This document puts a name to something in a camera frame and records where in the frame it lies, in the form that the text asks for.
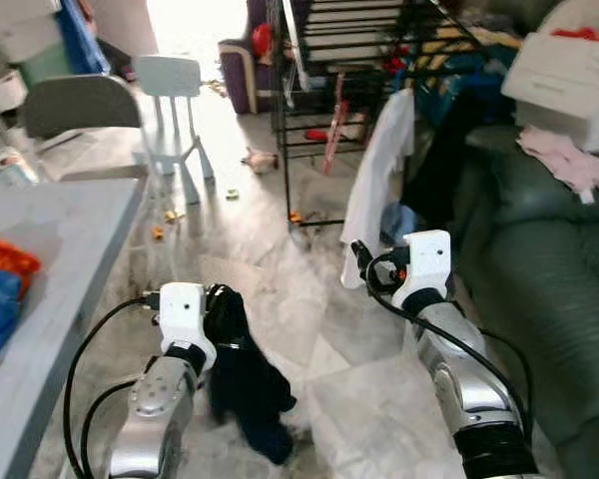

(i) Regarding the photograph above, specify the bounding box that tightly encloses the purple armchair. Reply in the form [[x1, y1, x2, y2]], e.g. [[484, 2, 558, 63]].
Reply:
[[218, 0, 283, 116]]

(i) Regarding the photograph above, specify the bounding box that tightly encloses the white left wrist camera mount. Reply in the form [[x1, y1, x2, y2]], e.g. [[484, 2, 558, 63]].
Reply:
[[158, 282, 219, 350]]

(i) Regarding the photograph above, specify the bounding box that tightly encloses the blue hanging cloth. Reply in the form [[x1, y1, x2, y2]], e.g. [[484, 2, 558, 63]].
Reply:
[[58, 0, 113, 77]]

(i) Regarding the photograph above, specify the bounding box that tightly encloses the black hanging garment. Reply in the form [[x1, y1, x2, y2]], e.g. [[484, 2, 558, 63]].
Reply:
[[404, 90, 488, 229]]

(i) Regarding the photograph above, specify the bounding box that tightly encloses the small light blue garment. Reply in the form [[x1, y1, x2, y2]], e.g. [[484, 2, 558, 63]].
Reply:
[[379, 203, 422, 250]]

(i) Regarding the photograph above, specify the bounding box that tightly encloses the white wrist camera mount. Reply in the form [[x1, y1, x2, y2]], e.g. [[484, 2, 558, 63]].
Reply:
[[391, 230, 453, 308], [158, 282, 219, 350]]

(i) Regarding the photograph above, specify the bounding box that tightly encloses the light blue child chair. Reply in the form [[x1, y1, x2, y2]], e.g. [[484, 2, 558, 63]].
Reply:
[[133, 55, 217, 206]]

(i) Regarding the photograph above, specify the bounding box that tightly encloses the grey folding chair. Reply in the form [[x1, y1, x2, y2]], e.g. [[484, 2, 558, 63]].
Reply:
[[20, 75, 149, 186]]

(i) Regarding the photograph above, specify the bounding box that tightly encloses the dark green leather sofa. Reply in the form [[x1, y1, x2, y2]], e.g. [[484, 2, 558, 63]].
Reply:
[[449, 125, 599, 479]]

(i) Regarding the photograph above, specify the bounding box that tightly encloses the black metal drying rack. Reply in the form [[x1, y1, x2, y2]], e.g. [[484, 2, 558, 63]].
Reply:
[[270, 0, 512, 231]]

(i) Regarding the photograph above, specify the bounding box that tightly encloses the beige plush toy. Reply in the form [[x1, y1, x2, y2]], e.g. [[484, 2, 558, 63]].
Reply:
[[242, 148, 280, 174]]

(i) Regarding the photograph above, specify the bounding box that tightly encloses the white hanging garment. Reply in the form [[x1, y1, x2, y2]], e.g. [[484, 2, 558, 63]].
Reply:
[[339, 90, 418, 290]]

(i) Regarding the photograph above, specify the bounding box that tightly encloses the red cushion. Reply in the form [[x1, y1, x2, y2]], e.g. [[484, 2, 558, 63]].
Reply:
[[252, 22, 277, 57]]

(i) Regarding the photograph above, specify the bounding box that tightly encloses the pink garment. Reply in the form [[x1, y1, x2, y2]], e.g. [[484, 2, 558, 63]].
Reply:
[[517, 125, 599, 206]]

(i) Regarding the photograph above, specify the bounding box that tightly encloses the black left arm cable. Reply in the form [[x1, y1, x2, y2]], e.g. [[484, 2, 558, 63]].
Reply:
[[62, 289, 162, 479]]

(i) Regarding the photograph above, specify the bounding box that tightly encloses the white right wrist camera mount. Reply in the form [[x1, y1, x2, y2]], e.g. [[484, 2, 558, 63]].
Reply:
[[391, 230, 453, 308]]

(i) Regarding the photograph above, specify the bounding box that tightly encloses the blue and yellow fabric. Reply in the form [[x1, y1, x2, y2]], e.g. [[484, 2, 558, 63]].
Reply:
[[384, 40, 510, 103]]

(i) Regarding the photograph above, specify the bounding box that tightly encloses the orange garment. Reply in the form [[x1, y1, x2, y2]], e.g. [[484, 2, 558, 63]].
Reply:
[[0, 228, 43, 298]]

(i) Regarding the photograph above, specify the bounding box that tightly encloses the white printer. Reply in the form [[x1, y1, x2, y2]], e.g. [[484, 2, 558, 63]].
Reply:
[[499, 0, 599, 153]]

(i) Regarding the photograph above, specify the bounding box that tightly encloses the dark navy garment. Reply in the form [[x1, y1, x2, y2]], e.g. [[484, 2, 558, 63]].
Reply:
[[202, 284, 300, 467]]

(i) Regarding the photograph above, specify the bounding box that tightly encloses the green cabinet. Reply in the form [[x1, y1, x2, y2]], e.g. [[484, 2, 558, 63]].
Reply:
[[15, 40, 77, 91]]

